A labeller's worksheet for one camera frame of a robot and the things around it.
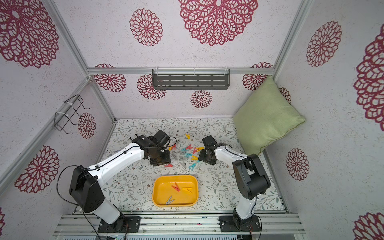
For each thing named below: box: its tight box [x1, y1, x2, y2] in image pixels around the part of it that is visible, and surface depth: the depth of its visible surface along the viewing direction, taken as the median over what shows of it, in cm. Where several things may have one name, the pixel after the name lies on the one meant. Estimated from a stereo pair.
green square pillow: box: [233, 75, 306, 155], surface depth 87 cm
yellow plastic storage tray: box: [152, 175, 199, 207], surface depth 85 cm
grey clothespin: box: [165, 195, 176, 206], surface depth 81 cm
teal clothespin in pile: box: [181, 148, 193, 157], surface depth 102 cm
